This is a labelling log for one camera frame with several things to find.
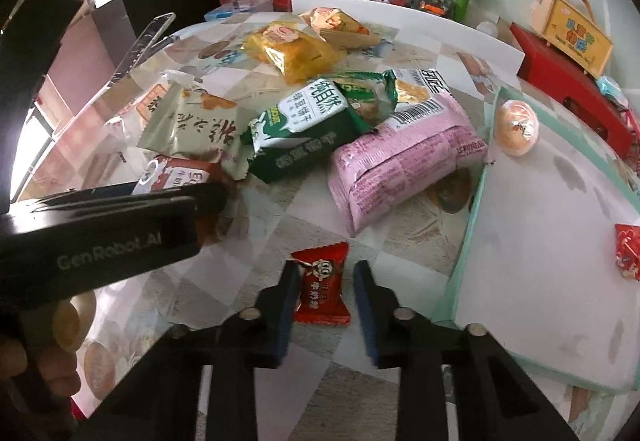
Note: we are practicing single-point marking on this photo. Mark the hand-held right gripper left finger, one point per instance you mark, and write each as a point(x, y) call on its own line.
point(291, 306)

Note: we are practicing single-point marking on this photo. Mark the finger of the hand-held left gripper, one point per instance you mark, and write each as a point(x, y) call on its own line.
point(210, 196)

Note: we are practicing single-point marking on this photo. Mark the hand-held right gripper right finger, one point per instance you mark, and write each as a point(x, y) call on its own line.
point(365, 316)

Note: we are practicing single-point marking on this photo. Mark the red-brown snack packet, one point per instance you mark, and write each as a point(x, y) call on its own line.
point(185, 173)

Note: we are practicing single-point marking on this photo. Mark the beige snack packet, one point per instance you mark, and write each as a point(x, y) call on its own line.
point(200, 126)

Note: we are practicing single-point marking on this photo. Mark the dark green snack packet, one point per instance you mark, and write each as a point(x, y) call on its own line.
point(300, 146)

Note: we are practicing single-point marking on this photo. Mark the pink snack packet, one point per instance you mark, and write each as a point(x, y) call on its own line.
point(400, 166)

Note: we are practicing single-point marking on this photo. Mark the white tray with mint rim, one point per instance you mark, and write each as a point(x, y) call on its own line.
point(540, 271)

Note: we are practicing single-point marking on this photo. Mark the person's left hand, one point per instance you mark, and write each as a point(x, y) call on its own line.
point(57, 371)

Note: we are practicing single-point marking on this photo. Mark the yellow snack packet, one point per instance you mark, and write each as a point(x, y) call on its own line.
point(290, 51)

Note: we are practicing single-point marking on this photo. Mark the clear acrylic organizer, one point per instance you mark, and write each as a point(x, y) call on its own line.
point(145, 43)

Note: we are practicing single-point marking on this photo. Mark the light green bread packet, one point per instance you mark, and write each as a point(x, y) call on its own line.
point(362, 103)

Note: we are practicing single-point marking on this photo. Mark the blue tissue packet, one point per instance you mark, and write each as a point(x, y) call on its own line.
point(220, 13)

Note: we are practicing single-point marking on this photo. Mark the orange snack packet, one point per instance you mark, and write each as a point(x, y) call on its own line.
point(332, 21)

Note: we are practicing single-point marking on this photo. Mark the green white cracker packet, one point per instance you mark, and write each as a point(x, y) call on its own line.
point(412, 88)

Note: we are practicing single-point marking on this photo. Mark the round orange pastry packet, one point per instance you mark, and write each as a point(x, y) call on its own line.
point(515, 126)

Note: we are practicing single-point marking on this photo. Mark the small red candy packet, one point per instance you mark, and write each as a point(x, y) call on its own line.
point(629, 251)

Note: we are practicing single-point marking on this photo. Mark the colourful snack pack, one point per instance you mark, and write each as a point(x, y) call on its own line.
point(435, 3)

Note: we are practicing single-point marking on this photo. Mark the red gift box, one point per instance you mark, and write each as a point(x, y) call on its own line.
point(565, 81)

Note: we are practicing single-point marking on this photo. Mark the white round lid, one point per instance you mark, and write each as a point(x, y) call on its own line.
point(487, 27)

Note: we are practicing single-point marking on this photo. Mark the light blue packet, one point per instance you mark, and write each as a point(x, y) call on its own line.
point(612, 91)

